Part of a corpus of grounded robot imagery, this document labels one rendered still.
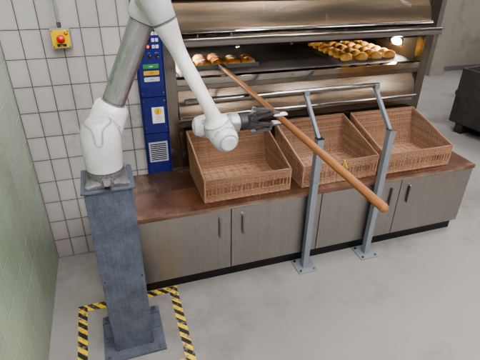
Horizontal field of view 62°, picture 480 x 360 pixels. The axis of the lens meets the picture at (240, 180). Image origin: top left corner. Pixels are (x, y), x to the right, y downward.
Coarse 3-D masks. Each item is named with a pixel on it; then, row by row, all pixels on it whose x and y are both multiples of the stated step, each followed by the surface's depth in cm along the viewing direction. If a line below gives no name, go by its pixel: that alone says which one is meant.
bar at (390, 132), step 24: (216, 96) 220; (240, 96) 223; (264, 96) 227; (312, 120) 231; (384, 120) 244; (384, 144) 246; (312, 168) 237; (384, 168) 252; (312, 192) 243; (312, 216) 253; (312, 264) 275
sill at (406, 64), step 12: (252, 72) 263; (264, 72) 263; (276, 72) 264; (288, 72) 266; (300, 72) 268; (312, 72) 271; (324, 72) 274; (336, 72) 277; (348, 72) 280; (180, 84) 247
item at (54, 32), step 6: (54, 30) 206; (60, 30) 207; (66, 30) 207; (54, 36) 207; (66, 36) 209; (54, 42) 209; (66, 42) 210; (72, 42) 216; (54, 48) 210; (60, 48) 211; (66, 48) 212
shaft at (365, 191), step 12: (228, 72) 252; (240, 84) 232; (252, 96) 215; (288, 120) 181; (300, 132) 169; (312, 144) 159; (324, 156) 151; (336, 168) 143; (348, 180) 137; (360, 192) 131; (372, 192) 128; (384, 204) 122
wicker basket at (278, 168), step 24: (192, 144) 250; (240, 144) 273; (264, 144) 279; (192, 168) 258; (216, 168) 271; (240, 168) 272; (264, 168) 273; (288, 168) 246; (216, 192) 234; (240, 192) 240; (264, 192) 245
